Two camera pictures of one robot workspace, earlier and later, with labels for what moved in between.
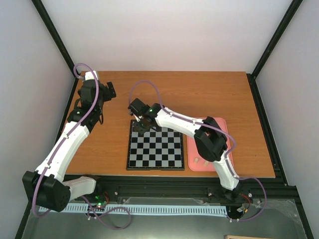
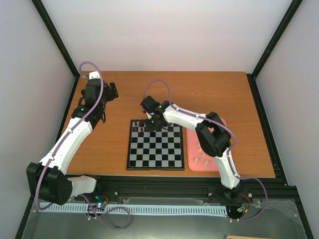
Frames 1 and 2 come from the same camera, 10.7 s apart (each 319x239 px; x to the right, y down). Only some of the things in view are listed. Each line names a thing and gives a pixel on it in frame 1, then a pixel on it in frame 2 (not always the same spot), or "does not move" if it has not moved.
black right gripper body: (143, 129) → (154, 126)
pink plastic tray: (196, 161) does not move
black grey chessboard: (156, 150) does not move
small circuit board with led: (101, 204) does not move
